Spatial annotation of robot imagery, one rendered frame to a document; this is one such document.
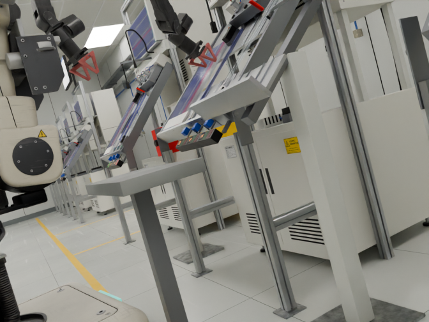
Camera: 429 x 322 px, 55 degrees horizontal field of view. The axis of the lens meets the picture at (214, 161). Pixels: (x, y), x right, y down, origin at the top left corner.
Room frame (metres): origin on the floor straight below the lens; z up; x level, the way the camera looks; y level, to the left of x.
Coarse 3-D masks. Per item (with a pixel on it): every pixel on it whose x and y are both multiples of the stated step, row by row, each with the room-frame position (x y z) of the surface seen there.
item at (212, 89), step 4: (240, 72) 1.51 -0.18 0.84; (232, 76) 1.56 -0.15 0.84; (236, 76) 1.52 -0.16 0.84; (216, 84) 1.69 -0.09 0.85; (220, 84) 1.64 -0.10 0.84; (212, 88) 1.71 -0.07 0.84; (216, 88) 1.65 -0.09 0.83; (208, 92) 1.72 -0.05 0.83; (212, 92) 1.68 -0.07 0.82; (200, 96) 1.79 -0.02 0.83; (188, 116) 1.77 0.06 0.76; (196, 116) 1.67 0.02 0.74
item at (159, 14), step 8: (152, 0) 1.54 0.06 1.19; (160, 0) 1.54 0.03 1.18; (168, 0) 1.57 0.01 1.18; (160, 8) 1.56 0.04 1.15; (168, 8) 1.58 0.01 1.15; (160, 16) 1.59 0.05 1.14; (168, 16) 1.58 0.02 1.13; (176, 16) 1.62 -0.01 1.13; (160, 24) 1.63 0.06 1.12; (168, 24) 1.60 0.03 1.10
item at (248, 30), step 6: (252, 18) 1.83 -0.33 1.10; (258, 18) 1.74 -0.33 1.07; (228, 24) 2.19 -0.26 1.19; (252, 24) 1.76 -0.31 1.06; (264, 24) 1.61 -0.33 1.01; (246, 30) 1.79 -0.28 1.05; (252, 30) 1.71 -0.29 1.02; (222, 36) 2.13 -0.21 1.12; (240, 36) 1.82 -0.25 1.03; (246, 36) 1.72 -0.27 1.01; (258, 36) 1.60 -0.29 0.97; (216, 42) 2.17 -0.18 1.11; (240, 42) 1.76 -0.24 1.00; (252, 42) 1.77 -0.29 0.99; (228, 48) 1.88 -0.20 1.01; (234, 48) 1.78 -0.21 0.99; (240, 48) 1.72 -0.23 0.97
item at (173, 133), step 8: (192, 120) 1.59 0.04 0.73; (200, 120) 1.55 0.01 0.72; (216, 120) 1.48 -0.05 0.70; (224, 120) 1.44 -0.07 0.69; (168, 128) 1.86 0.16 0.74; (176, 128) 1.77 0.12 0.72; (208, 128) 1.60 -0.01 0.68; (160, 136) 1.98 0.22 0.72; (168, 136) 1.92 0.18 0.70; (176, 136) 1.86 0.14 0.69; (184, 136) 1.81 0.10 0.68
